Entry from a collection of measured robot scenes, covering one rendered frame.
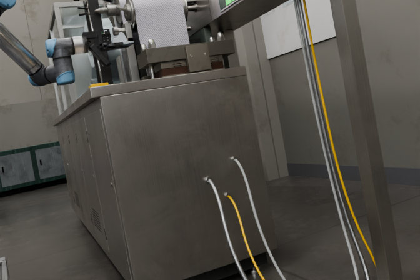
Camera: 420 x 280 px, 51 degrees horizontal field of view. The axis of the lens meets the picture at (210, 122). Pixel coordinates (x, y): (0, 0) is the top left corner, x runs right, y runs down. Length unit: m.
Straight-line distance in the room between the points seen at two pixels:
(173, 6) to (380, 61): 1.69
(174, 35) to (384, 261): 1.28
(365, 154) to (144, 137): 0.81
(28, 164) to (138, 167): 6.01
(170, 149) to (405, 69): 1.89
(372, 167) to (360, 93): 0.25
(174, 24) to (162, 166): 0.70
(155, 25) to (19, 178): 5.86
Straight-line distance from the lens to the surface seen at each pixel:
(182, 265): 1.82
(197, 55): 1.86
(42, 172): 7.68
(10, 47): 1.94
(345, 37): 1.56
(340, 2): 1.57
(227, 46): 1.95
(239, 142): 1.86
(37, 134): 9.60
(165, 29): 2.08
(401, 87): 3.21
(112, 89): 1.70
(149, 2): 2.09
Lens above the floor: 0.73
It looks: 1 degrees down
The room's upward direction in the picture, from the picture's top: 10 degrees counter-clockwise
